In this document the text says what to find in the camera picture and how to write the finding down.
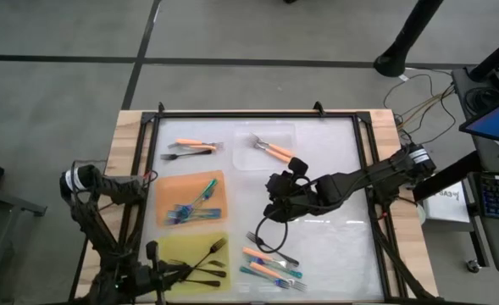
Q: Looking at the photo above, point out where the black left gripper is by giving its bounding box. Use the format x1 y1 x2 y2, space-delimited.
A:
124 240 189 305

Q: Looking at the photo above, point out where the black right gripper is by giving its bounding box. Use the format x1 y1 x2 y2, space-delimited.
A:
264 171 320 224

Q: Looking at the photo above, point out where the yellow plastic bin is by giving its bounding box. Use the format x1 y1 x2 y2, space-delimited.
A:
150 230 232 297

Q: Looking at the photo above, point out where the black fork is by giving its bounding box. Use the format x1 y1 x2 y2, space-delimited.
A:
185 237 228 272
176 260 227 280
168 258 228 279
180 278 222 287
245 231 300 268
159 149 213 162

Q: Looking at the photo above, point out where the clear plastic bin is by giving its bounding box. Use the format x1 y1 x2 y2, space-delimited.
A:
231 121 300 172

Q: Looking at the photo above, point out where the orange plastic bin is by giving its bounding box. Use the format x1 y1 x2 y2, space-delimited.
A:
153 169 229 228

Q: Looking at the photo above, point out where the white paper box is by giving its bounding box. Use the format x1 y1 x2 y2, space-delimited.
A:
420 171 471 225

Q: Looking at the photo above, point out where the grey side table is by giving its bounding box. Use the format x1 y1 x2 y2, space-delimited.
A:
0 181 48 305

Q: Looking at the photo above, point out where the grey caster wheel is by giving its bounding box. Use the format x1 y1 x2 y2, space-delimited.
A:
464 258 482 275

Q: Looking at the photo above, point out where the black stand pole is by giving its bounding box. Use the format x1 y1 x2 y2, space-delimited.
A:
469 30 499 82
374 0 445 79

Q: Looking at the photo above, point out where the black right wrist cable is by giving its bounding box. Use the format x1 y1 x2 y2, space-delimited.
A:
255 206 290 254

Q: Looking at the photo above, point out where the black aluminium table frame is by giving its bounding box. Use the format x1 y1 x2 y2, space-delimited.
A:
69 100 441 305

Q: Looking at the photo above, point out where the tan floor cable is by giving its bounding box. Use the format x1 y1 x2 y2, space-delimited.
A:
395 82 457 128

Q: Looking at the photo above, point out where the black floor cable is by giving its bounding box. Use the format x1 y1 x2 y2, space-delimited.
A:
382 71 460 147

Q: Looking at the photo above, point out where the black coiled cable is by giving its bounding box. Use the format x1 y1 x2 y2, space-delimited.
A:
463 86 495 116

